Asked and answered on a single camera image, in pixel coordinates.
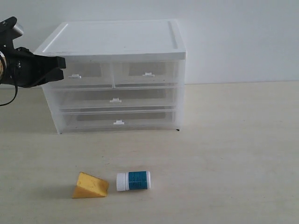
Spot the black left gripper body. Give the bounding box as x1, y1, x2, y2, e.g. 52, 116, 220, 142
0, 46, 47, 88

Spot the small drawer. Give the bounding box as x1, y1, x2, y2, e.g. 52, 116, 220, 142
112, 61, 179, 88
43, 63, 113, 89

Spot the white pill bottle blue label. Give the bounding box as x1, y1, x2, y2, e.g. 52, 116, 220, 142
116, 171, 151, 191

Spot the clear plastic drawer cabinet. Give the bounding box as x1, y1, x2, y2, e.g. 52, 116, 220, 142
35, 19, 186, 134

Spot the yellow cheese wedge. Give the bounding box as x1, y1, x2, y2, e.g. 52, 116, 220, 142
72, 172, 109, 199

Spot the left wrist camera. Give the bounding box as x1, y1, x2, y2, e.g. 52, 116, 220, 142
0, 16, 24, 49

